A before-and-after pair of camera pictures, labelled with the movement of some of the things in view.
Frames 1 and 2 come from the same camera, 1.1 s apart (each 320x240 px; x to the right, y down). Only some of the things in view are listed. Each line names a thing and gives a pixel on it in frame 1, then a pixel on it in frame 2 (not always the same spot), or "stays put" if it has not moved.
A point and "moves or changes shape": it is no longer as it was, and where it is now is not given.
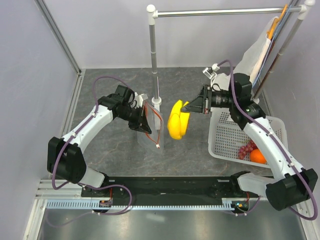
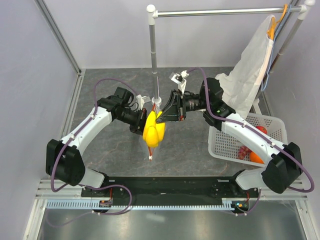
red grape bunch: [245, 150] stays put
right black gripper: [200, 102] → [171, 110]
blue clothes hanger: [270, 46] → [263, 89]
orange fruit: [256, 156] stays put
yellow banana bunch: [178, 121] → [153, 132]
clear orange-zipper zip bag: [154, 141] moves or changes shape
